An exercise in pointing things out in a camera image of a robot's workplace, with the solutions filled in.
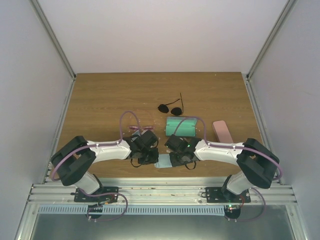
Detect grey slotted cable duct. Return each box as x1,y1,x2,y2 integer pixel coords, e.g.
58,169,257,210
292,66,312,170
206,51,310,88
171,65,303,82
38,204,225,216

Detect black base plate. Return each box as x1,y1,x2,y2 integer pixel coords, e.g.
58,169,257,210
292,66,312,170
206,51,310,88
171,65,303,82
200,187,251,204
70,186,119,203

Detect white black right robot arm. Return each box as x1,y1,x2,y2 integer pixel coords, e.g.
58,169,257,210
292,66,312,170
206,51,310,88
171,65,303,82
164,134,280,203

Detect aluminium table edge rail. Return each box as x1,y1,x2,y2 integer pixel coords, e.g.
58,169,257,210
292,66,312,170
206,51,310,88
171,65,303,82
27,177,298,206

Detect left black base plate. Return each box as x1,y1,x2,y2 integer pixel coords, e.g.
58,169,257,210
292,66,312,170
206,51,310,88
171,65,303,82
70,186,119,203

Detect black sunglasses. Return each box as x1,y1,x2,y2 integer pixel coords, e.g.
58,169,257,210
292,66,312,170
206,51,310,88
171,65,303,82
157,92,184,117

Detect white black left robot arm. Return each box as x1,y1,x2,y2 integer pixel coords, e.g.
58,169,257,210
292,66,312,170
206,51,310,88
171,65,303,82
50,130,159,202

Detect light blue cleaning cloth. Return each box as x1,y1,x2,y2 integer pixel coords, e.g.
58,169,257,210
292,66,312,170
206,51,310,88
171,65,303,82
154,154,173,169

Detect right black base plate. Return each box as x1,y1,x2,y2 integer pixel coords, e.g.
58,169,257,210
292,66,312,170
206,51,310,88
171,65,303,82
200,187,251,204

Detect pink glasses case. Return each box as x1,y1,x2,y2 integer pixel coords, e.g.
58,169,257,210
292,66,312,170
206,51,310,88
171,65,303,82
212,120,234,144

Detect right aluminium corner post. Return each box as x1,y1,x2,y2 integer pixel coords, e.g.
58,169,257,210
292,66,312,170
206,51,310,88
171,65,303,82
246,0,297,81

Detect aluminium corner post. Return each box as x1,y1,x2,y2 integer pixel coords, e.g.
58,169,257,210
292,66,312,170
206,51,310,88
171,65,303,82
29,0,77,81
246,0,297,81

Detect left aluminium corner post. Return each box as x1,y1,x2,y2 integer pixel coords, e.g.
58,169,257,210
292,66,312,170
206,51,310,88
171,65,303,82
29,0,77,81

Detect pink clear glasses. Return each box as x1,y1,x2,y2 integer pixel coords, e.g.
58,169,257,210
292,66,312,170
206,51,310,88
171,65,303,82
127,109,155,132

